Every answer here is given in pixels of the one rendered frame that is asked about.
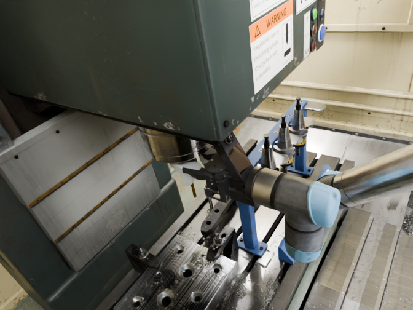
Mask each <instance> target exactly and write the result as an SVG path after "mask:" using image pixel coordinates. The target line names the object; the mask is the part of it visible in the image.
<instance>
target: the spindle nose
mask: <svg viewBox="0 0 413 310"><path fill-rule="evenodd" d="M138 129H139V131H140V134H141V138H142V140H143V143H144V147H145V148H146V150H147V153H148V155H149V156H150V157H151V158H153V159H154V160H157V161H159V162H164V163H179V162H186V161H189V160H192V159H195V158H196V157H199V156H201V155H202V154H203V153H205V152H206V151H208V150H209V149H210V148H211V146H212V145H211V144H208V143H203V142H200V141H195V140H191V139H188V138H183V137H178V136H175V135H170V134H167V133H163V132H158V131H155V130H151V129H146V128H143V127H138Z"/></svg>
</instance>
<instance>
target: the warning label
mask: <svg viewBox="0 0 413 310"><path fill-rule="evenodd" d="M249 31H250V44H251V58H252V66H253V80H254V94H256V93H257V92H258V91H259V90H261V89H262V88H263V87H264V86H265V85H266V84H267V83H268V82H269V81H270V80H271V79H272V78H273V77H274V76H275V75H276V74H277V73H278V72H279V71H281V70H282V69H283V68H284V67H285V66H286V65H287V64H288V63H289V62H290V61H291V60H292V59H293V0H289V1H288V2H286V3H284V4H283V5H281V6H280V7H278V8H277V9H275V10H273V11H272V12H271V13H269V14H267V15H266V16H264V17H262V18H261V19H260V20H258V21H256V22H255V23H253V24H252V25H250V26H249Z"/></svg>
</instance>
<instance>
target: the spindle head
mask: <svg viewBox="0 0 413 310"><path fill-rule="evenodd" d="M288 1H289V0H285V1H283V2H282V3H280V4H279V5H277V6H275V7H274V8H272V9H270V10H269V11H267V12H266V13H264V14H263V15H261V16H260V17H258V18H256V19H255V20H253V21H251V13H250V0H0V80H1V82H2V84H3V86H4V87H5V89H6V90H7V91H8V92H9V95H13V96H16V97H22V98H26V99H29V100H34V101H38V102H41V103H46V104H49V105H53V106H58V107H61V108H66V109H70V110H74V111H78V112H82V113H86V114H91V115H94V116H98V117H103V118H106V119H110V120H113V121H118V122H123V123H126V124H131V125H135V126H138V127H143V128H146V129H151V130H155V131H158V132H163V133H167V134H170V135H175V136H178V137H183V138H188V139H191V140H195V141H200V142H203V143H208V144H211V145H215V146H219V145H220V144H221V143H222V142H223V141H224V140H225V139H226V138H227V137H228V136H229V135H230V134H231V133H232V132H233V131H234V130H235V129H236V128H237V127H238V126H239V125H240V124H241V123H242V122H243V121H244V120H245V119H246V118H247V117H248V116H249V115H250V114H251V113H252V112H253V111H254V110H255V109H256V108H257V107H258V106H259V105H260V104H261V103H262V102H263V101H264V100H265V99H266V98H267V97H268V96H269V95H270V94H271V93H272V92H273V91H274V90H275V89H276V88H277V87H278V86H279V85H280V84H281V83H282V82H283V81H284V80H285V79H286V78H287V77H288V76H289V75H290V74H291V73H292V72H293V71H294V70H295V69H296V68H297V67H298V66H299V65H300V64H301V63H302V62H303V61H304V60H305V59H304V15H305V14H306V13H307V12H308V11H310V29H311V26H312V24H313V23H316V25H317V17H316V19H315V21H312V20H311V11H312V8H313V7H314V6H316V8H317V11H318V0H316V1H315V2H313V3H312V4H311V5H309V6H308V7H306V8H305V9H304V10H302V11H301V12H299V13H298V14H297V15H296V0H293V59H292V60H291V61H290V62H289V63H288V64H287V65H286V66H285V67H284V68H283V69H282V70H281V71H279V72H278V73H277V74H276V75H275V76H274V77H273V78H272V79H271V80H270V81H269V82H268V83H267V84H266V85H265V86H264V87H263V88H262V89H261V90H259V91H258V92H257V93H256V94H254V80H253V66H252V58H251V44H250V31H249V26H250V25H252V24H253V23H255V22H256V21H258V20H260V19H261V18H262V17H264V16H266V15H267V14H269V13H271V12H272V11H273V10H275V9H277V8H278V7H280V6H281V5H283V4H284V3H286V2H288ZM312 39H315V40H316V43H317V32H316V34H315V36H314V37H311V35H310V43H311V41H312ZM310 54H311V51H310V48H309V55H310Z"/></svg>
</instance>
